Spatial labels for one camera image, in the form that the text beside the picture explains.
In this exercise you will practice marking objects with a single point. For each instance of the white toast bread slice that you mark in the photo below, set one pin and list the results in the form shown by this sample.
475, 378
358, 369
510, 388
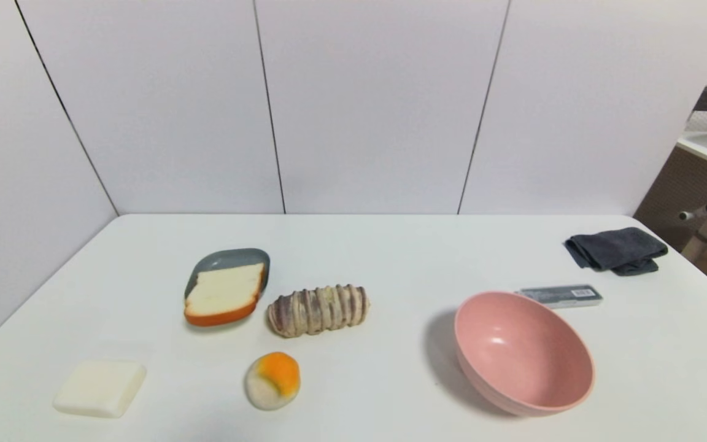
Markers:
224, 296

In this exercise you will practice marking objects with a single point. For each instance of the pink bowl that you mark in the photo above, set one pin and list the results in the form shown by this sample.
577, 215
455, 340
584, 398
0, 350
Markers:
522, 353

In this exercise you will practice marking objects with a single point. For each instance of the dark grey background object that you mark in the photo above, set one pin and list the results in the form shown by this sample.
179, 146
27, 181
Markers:
706, 98

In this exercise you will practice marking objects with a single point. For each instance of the striped brown bread loaf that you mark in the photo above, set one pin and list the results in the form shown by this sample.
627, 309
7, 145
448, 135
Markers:
318, 310

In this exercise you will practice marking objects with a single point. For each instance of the grey oval plate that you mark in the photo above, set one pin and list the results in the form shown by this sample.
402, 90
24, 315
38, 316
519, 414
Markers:
226, 259

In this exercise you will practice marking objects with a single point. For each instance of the round orange white bun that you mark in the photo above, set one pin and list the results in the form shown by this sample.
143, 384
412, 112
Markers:
272, 382

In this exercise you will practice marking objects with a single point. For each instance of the small grey rectangular box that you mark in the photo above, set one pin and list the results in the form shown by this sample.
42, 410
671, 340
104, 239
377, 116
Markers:
562, 296

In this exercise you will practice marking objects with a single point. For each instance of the folded dark grey cloth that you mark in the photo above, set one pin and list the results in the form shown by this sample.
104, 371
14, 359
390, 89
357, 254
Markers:
617, 248

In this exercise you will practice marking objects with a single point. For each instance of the white square cake block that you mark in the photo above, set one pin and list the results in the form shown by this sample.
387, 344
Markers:
99, 388

